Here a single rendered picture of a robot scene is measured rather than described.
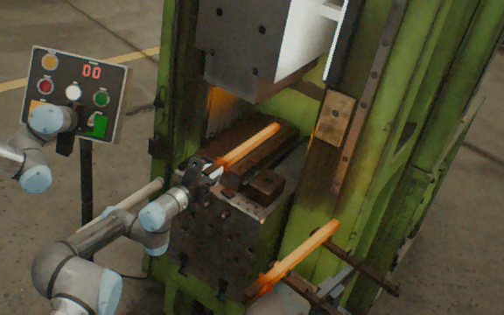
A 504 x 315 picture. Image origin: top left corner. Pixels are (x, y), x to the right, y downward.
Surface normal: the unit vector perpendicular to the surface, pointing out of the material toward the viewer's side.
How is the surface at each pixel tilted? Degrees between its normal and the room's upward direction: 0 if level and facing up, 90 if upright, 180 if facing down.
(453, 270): 0
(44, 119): 59
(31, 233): 0
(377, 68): 90
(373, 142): 90
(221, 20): 90
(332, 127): 90
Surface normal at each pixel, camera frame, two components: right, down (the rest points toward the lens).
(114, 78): -0.06, 0.09
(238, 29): -0.55, 0.42
